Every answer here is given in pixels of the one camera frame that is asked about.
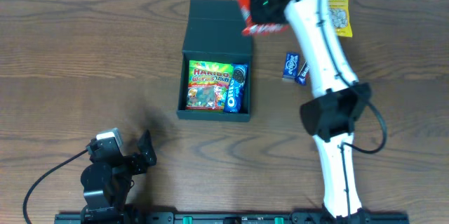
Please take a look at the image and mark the Dairy Milk chocolate bar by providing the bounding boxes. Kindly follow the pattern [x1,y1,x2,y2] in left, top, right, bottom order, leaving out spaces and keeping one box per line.
[295,61,309,86]

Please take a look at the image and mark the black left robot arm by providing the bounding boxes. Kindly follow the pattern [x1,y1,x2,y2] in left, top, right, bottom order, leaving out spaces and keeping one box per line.
[80,128,157,223]

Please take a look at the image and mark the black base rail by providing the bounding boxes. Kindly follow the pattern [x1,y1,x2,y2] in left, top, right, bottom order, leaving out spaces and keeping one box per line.
[54,210,410,224]

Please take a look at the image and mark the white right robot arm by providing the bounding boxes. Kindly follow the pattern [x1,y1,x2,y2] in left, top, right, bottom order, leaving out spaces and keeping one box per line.
[250,0,371,221]

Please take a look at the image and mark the yellow nuts bag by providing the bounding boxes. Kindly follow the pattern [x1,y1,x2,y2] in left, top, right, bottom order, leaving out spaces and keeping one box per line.
[329,0,353,37]

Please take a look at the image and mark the Haribo gummy worms bag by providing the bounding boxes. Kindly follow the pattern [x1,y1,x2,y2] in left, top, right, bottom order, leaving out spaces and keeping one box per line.
[186,60,234,111]

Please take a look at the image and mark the red Hacks candy bag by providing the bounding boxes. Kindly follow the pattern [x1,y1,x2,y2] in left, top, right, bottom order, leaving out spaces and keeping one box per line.
[237,0,288,37]

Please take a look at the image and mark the blue Oreo cookie pack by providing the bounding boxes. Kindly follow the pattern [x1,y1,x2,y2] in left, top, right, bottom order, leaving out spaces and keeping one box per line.
[224,64,248,113]

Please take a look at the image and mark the blue Eclipse mints box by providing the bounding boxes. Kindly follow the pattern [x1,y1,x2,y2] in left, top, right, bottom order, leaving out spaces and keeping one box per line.
[283,52,300,81]

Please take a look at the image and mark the dark green open box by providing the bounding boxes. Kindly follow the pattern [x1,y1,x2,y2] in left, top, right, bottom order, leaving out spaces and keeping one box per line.
[176,0,253,122]

